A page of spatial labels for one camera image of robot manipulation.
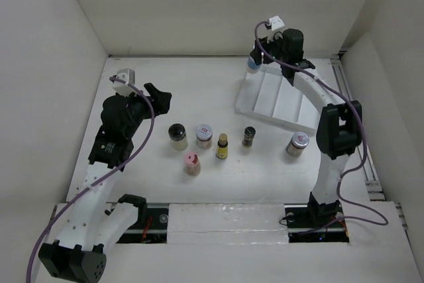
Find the pink lid spice jar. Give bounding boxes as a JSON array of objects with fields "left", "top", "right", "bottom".
[{"left": 184, "top": 152, "right": 201, "bottom": 176}]

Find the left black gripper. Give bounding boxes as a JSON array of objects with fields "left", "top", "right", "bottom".
[{"left": 121, "top": 83, "right": 170, "bottom": 138}]

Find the yellow label brown cap bottle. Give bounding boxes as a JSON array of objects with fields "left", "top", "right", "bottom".
[{"left": 216, "top": 133, "right": 229, "bottom": 160}]

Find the white lid red logo jar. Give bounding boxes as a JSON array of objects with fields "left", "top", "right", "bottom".
[{"left": 196, "top": 124, "right": 213, "bottom": 149}]

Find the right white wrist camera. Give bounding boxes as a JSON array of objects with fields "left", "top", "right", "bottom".
[{"left": 265, "top": 16, "right": 286, "bottom": 42}]

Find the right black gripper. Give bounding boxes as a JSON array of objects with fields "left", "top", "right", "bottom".
[{"left": 249, "top": 30, "right": 287, "bottom": 66}]

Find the red logo dark jar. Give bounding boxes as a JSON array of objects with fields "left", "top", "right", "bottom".
[{"left": 286, "top": 132, "right": 309, "bottom": 157}]

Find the white divided organizer tray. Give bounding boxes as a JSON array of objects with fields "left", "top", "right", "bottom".
[{"left": 235, "top": 65, "right": 319, "bottom": 135}]

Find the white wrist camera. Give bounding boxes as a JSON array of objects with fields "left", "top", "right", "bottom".
[
  {"left": 112, "top": 68, "right": 135, "bottom": 96},
  {"left": 265, "top": 16, "right": 286, "bottom": 42}
]

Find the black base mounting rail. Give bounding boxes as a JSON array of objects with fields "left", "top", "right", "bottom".
[{"left": 119, "top": 203, "right": 349, "bottom": 245}]

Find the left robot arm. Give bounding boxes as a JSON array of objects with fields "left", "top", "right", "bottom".
[{"left": 38, "top": 76, "right": 172, "bottom": 282}]

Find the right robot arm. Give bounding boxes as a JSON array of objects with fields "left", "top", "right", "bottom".
[{"left": 249, "top": 21, "right": 364, "bottom": 227}]

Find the black lid cream jar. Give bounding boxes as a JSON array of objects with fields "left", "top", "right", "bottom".
[{"left": 168, "top": 123, "right": 188, "bottom": 151}]

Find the black pepper grinder bottle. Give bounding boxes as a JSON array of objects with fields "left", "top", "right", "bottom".
[{"left": 242, "top": 126, "right": 256, "bottom": 148}]

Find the blue label silver lid jar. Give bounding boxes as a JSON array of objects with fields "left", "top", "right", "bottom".
[{"left": 246, "top": 56, "right": 260, "bottom": 74}]

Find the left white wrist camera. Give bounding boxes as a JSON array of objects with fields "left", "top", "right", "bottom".
[{"left": 112, "top": 68, "right": 135, "bottom": 96}]

